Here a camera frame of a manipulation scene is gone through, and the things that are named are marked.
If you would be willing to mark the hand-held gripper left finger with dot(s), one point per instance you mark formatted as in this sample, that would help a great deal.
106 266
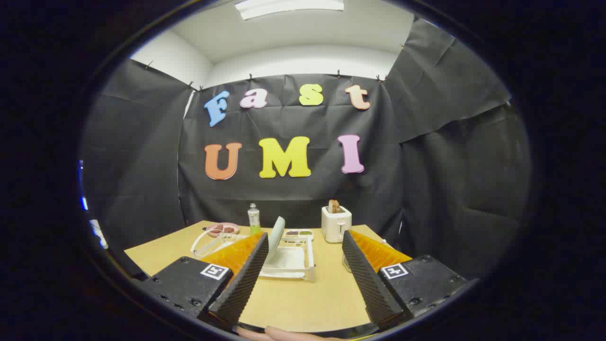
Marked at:
246 274

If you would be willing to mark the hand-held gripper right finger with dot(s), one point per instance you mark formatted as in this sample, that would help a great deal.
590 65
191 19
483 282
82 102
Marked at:
362 274

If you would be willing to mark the white dish rack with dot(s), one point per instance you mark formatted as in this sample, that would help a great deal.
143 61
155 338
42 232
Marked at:
289 261

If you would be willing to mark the pale green plate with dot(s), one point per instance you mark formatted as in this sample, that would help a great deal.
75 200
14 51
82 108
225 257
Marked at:
277 234

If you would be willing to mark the pink plate with food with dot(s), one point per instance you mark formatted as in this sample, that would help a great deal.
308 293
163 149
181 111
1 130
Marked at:
222 229

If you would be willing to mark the green dish soap bottle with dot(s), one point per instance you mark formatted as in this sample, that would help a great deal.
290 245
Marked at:
254 220

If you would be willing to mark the white toaster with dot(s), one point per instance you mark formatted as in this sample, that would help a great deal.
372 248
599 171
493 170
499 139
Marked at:
336 227

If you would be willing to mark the white divided condiment tray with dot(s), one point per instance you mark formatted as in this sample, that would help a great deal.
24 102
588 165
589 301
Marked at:
298 234

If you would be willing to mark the brown bread slice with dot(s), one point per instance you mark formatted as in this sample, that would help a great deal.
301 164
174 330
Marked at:
334 206

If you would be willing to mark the black backdrop cloth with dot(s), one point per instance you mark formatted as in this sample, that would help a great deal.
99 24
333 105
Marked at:
142 166

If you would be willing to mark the white device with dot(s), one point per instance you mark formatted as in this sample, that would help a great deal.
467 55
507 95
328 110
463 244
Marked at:
98 234

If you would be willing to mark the computer monitor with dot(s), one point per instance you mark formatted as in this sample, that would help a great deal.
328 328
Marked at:
83 189

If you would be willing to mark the ceiling light panel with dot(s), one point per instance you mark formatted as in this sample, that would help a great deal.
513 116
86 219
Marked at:
289 7

